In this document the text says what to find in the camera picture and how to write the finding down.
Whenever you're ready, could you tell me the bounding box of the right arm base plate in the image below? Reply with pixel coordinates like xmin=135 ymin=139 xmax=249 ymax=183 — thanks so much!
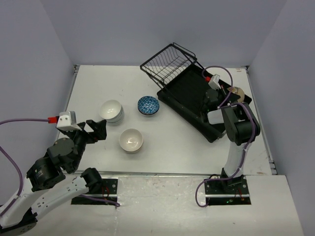
xmin=204 ymin=175 xmax=251 ymax=206

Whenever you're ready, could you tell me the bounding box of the light blue ribbed bowl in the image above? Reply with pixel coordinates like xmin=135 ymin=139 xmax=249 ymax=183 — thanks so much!
xmin=99 ymin=100 xmax=123 ymax=121
xmin=103 ymin=106 xmax=124 ymax=123
xmin=106 ymin=113 xmax=125 ymax=126

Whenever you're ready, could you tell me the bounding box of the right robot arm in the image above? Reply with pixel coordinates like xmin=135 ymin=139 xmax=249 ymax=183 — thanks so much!
xmin=204 ymin=101 xmax=261 ymax=193

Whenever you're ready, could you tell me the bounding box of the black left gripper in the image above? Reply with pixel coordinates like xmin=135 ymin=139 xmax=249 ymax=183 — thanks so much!
xmin=63 ymin=118 xmax=107 ymax=170

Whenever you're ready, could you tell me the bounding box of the beige floral bowl back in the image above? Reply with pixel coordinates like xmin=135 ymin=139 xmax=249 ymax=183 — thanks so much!
xmin=228 ymin=87 xmax=245 ymax=103

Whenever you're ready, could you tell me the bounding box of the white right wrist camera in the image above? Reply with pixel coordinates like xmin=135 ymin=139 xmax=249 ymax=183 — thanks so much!
xmin=205 ymin=74 xmax=221 ymax=90

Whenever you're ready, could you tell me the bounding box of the beige leaf pattern bowl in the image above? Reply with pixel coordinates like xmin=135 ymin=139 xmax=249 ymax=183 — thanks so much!
xmin=119 ymin=128 xmax=144 ymax=146

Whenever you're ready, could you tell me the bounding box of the light blue ribbed bowl back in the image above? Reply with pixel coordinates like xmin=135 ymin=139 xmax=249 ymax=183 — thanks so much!
xmin=99 ymin=100 xmax=123 ymax=121

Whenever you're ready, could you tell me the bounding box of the orange flower beige bowl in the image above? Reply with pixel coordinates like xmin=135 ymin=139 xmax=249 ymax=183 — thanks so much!
xmin=121 ymin=143 xmax=143 ymax=154

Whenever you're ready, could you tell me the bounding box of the black wire dish rack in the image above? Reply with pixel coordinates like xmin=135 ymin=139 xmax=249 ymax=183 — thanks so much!
xmin=140 ymin=43 xmax=238 ymax=143

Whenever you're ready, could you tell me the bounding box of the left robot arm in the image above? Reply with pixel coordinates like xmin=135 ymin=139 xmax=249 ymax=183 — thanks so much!
xmin=0 ymin=120 xmax=107 ymax=236

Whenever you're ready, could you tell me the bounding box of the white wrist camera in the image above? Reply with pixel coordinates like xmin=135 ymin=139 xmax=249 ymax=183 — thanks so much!
xmin=205 ymin=74 xmax=221 ymax=90
xmin=48 ymin=111 xmax=82 ymax=131

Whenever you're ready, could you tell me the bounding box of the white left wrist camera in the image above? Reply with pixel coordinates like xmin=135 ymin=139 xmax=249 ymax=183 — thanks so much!
xmin=48 ymin=111 xmax=82 ymax=131

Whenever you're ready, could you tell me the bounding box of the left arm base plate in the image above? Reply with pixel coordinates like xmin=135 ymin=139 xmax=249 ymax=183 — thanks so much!
xmin=71 ymin=177 xmax=118 ymax=207

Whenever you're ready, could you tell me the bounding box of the light blue ribbed bowl front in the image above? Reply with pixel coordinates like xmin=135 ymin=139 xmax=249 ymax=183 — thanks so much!
xmin=103 ymin=106 xmax=124 ymax=123

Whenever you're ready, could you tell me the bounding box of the red patterned white bowl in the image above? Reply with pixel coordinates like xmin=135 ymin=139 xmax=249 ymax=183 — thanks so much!
xmin=137 ymin=96 xmax=160 ymax=116

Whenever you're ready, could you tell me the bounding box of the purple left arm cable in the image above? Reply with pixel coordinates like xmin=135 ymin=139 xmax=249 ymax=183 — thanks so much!
xmin=0 ymin=118 xmax=121 ymax=218

